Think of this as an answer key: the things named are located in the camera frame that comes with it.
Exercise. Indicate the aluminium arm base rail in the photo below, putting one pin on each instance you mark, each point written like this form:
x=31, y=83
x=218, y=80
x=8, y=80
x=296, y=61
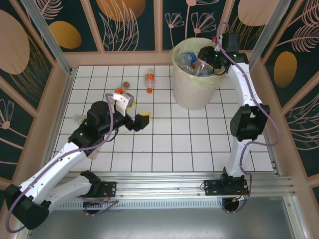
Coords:
x=159, y=185

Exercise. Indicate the green label soda water bottle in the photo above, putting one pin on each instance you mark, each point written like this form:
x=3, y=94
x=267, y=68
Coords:
x=78, y=117

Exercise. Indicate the pale yellow bin liner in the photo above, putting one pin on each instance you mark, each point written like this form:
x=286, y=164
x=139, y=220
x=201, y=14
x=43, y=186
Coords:
x=197, y=81

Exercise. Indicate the dark panel pink feather leaves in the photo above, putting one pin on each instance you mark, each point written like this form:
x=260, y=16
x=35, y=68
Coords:
x=306, y=129

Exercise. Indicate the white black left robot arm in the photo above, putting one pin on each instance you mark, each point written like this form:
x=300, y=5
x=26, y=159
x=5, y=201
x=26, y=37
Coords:
x=54, y=166

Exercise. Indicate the dark panel small gold oval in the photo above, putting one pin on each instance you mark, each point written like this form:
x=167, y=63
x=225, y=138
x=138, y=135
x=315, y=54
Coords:
x=64, y=35

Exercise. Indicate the white right camera bracket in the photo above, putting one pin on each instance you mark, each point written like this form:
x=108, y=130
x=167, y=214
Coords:
x=219, y=46

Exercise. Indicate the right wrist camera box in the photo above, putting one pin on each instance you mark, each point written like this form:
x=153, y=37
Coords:
x=230, y=42

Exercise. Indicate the dark panel large peach circle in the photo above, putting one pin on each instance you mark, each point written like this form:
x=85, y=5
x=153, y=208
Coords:
x=15, y=44

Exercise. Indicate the white ribbed plastic bin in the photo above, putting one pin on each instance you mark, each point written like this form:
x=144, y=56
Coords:
x=189, y=94

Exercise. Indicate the dark panel orange circle leaves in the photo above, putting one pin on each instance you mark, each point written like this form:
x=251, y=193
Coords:
x=119, y=25

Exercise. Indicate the aluminium table side rail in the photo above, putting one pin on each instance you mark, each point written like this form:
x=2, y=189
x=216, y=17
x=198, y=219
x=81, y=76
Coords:
x=276, y=166
x=59, y=119

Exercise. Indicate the white camera bracket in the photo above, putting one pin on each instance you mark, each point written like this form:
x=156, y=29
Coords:
x=219, y=46
x=120, y=107

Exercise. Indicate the dark panel gold oval feather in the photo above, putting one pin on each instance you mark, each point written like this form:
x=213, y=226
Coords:
x=285, y=68

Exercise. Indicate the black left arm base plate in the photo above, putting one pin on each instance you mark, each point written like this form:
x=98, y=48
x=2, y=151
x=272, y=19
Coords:
x=111, y=186

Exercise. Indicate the clear bottle colourful blue label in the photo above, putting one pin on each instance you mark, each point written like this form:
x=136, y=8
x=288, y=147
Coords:
x=204, y=71

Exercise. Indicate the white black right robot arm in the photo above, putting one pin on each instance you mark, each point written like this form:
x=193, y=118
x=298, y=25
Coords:
x=236, y=159

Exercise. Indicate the grey metal sheet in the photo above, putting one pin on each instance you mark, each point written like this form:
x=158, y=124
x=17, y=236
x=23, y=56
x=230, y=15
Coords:
x=159, y=224

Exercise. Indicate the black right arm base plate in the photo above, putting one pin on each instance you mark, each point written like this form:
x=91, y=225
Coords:
x=210, y=186

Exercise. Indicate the dark panel single pink flower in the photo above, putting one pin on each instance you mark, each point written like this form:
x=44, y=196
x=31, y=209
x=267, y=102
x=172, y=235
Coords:
x=10, y=124

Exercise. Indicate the white left camera bracket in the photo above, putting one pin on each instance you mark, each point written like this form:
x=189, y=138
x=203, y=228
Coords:
x=120, y=107

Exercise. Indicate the dark panel pink line flowers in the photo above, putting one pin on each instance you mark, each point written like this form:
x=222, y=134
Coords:
x=179, y=20

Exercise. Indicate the aluminium frame post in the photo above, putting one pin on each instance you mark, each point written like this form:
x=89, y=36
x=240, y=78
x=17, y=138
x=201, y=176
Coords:
x=263, y=35
x=27, y=235
x=296, y=219
x=49, y=37

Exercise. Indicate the orange cap clear bottle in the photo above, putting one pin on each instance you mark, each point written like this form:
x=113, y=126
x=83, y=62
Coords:
x=150, y=79

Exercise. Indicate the dark panel peach oval grass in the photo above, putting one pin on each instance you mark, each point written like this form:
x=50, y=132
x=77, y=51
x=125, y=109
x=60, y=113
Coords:
x=249, y=15

